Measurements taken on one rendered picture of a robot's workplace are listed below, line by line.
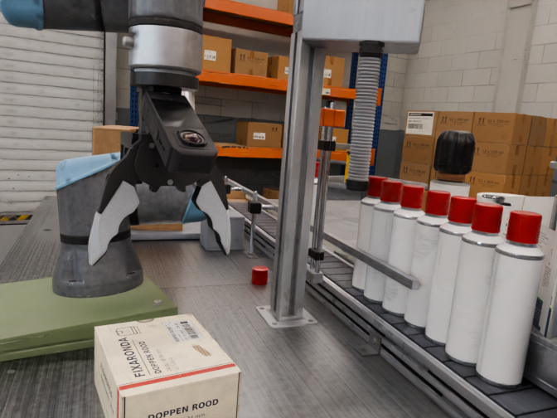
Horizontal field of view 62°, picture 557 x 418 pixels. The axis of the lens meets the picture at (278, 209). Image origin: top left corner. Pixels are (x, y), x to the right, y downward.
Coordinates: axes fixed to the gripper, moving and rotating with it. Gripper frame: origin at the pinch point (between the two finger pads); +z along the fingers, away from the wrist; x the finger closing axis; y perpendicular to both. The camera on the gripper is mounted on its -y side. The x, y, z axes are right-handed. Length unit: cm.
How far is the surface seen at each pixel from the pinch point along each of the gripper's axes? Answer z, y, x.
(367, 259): 4.6, 8.0, -35.9
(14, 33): -85, 451, 9
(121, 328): 9.8, 6.9, 3.2
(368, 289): 10.4, 8.9, -37.5
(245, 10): -126, 379, -184
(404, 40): -28.5, 2.1, -33.4
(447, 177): -7, 22, -69
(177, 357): 10.0, -2.6, -0.9
